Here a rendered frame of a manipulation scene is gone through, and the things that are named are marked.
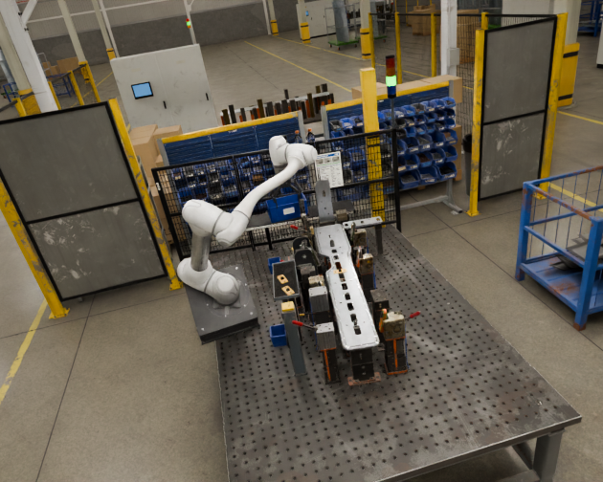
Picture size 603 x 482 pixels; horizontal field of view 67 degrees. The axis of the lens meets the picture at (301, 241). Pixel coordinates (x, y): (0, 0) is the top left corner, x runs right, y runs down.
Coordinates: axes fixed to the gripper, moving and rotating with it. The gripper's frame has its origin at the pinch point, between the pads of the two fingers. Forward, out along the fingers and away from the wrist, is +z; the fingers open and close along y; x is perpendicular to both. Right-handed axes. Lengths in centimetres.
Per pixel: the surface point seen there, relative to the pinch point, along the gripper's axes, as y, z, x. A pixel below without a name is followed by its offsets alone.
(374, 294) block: 40, 43, -45
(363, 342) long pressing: 26, 46, -79
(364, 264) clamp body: 41, 46, -8
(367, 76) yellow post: 72, -49, 94
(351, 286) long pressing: 29, 46, -30
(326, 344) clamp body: 8, 49, -73
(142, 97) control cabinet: -240, 16, 637
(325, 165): 33, 12, 90
